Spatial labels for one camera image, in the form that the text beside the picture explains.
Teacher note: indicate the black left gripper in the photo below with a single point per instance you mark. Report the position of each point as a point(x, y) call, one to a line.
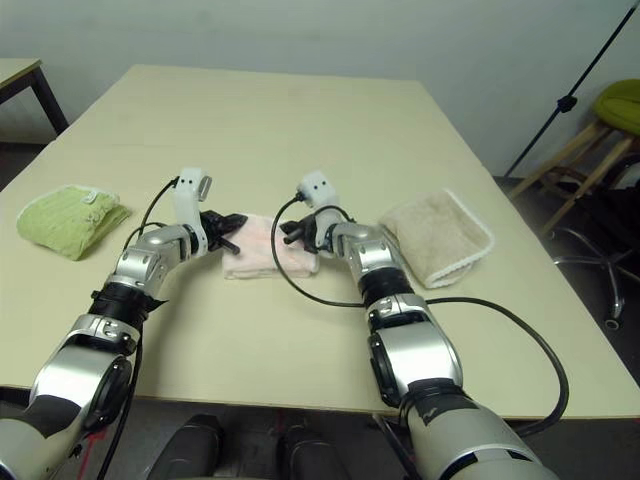
point(215, 232)

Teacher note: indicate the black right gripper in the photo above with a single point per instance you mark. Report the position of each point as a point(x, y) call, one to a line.
point(307, 235)

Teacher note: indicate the pink towel with white trim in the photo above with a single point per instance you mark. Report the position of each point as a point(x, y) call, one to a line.
point(260, 250)

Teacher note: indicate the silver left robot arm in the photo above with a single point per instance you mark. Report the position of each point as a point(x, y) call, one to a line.
point(145, 255)

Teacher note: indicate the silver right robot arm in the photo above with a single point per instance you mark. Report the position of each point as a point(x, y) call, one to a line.
point(375, 255)

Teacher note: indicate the beige folded towel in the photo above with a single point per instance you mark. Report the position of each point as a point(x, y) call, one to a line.
point(435, 235)

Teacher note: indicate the green folded towel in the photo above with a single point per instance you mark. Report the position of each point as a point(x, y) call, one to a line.
point(65, 220)

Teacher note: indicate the black robot left foot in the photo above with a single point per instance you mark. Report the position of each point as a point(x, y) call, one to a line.
point(187, 447)

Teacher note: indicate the black robot foot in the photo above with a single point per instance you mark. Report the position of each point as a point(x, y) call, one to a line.
point(312, 455)
point(187, 447)

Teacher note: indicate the black robot right foot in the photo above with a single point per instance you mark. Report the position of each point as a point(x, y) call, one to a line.
point(312, 455)

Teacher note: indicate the black table leg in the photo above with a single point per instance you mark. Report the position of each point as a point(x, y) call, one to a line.
point(17, 400)

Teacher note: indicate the black tripod stand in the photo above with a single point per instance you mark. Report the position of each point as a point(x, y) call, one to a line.
point(565, 102)

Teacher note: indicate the chrome office chair base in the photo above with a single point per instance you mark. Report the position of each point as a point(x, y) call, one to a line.
point(612, 285)

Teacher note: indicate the wooden stool with green cushion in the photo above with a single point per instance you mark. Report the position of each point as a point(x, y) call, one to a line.
point(620, 100)

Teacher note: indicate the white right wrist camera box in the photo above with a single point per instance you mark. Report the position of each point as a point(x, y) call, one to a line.
point(317, 187)

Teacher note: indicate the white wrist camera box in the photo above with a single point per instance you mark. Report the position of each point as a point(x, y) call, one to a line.
point(317, 187)
point(192, 185)

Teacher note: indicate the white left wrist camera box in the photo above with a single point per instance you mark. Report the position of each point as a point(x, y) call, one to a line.
point(192, 185)

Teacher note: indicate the beige table with black frame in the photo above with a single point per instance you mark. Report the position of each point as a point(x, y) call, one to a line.
point(15, 72)

